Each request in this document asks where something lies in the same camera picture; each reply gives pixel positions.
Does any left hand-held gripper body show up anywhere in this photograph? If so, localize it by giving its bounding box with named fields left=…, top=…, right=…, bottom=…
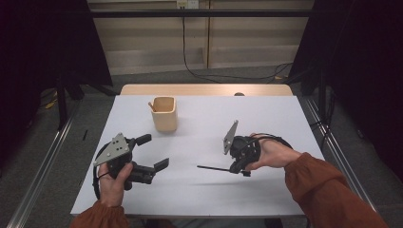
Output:
left=93, top=132, right=156, bottom=191

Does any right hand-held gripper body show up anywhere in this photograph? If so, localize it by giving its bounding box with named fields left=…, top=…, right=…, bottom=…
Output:
left=222, top=119, right=262, bottom=166

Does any black brush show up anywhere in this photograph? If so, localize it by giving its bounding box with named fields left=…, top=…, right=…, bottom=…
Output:
left=197, top=164, right=252, bottom=178

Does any wooden pen holder cup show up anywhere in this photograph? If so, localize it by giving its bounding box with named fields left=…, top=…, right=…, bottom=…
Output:
left=150, top=96, right=179, bottom=133

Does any person's right hand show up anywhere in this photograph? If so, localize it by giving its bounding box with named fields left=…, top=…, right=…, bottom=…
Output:
left=245, top=132, right=302, bottom=172

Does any person's left hand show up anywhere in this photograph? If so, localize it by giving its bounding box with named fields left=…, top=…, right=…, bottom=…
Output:
left=98, top=162, right=134, bottom=208

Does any white table sheet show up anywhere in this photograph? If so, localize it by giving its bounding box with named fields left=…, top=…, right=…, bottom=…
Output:
left=69, top=94, right=350, bottom=219

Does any black metal stand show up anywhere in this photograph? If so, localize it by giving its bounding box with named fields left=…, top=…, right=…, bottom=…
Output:
left=55, top=75, right=69, bottom=131
left=317, top=67, right=327, bottom=124

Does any black curtain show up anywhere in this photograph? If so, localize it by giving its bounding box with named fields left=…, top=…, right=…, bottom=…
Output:
left=289, top=0, right=403, bottom=183
left=0, top=0, right=113, bottom=179

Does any black horizontal bar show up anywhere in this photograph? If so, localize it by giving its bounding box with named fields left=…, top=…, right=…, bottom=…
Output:
left=89, top=9, right=313, bottom=18

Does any left hand-held gripper cable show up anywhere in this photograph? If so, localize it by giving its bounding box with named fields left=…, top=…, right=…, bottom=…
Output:
left=92, top=143, right=110, bottom=200

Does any hand-held gripper cable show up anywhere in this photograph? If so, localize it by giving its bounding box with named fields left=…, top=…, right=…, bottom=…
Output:
left=92, top=143, right=110, bottom=200
left=253, top=132, right=294, bottom=150

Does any right hand-held gripper cable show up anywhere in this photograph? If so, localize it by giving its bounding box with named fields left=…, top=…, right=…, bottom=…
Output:
left=253, top=132, right=294, bottom=150

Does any aluminium floor rail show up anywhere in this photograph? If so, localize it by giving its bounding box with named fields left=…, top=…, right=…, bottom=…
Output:
left=305, top=96, right=386, bottom=228
left=6, top=101, right=82, bottom=228

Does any black floor cable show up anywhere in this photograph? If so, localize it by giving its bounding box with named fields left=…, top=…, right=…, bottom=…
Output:
left=312, top=91, right=336, bottom=151

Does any black wall cable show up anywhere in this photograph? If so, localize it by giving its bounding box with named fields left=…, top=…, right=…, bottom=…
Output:
left=182, top=15, right=294, bottom=84

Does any white wall socket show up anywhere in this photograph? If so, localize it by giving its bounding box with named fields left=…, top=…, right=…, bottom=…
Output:
left=176, top=0, right=200, bottom=10

